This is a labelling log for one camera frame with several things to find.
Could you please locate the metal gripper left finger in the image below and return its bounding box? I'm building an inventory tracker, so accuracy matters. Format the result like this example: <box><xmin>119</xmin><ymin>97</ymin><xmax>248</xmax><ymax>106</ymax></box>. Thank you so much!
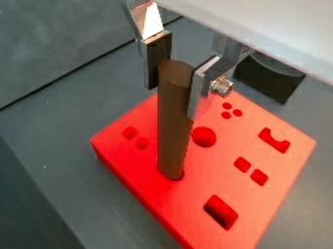
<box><xmin>123</xmin><ymin>0</ymin><xmax>171</xmax><ymax>89</ymax></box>

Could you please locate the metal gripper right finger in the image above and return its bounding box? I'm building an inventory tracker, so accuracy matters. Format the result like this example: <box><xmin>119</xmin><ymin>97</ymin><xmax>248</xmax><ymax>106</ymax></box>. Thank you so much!
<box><xmin>187</xmin><ymin>32</ymin><xmax>254</xmax><ymax>120</ymax></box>

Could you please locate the brown oval peg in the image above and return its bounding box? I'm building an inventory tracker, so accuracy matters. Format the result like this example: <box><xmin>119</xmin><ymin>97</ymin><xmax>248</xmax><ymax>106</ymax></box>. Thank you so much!
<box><xmin>158</xmin><ymin>59</ymin><xmax>193</xmax><ymax>180</ymax></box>

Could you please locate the dark grey curved block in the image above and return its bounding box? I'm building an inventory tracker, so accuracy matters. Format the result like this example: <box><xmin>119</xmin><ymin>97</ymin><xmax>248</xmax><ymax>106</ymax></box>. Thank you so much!
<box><xmin>233</xmin><ymin>52</ymin><xmax>306</xmax><ymax>104</ymax></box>

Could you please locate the red shape sorting board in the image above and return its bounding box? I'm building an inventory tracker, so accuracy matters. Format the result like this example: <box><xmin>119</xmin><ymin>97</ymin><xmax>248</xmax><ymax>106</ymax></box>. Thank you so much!
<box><xmin>91</xmin><ymin>93</ymin><xmax>316</xmax><ymax>249</ymax></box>

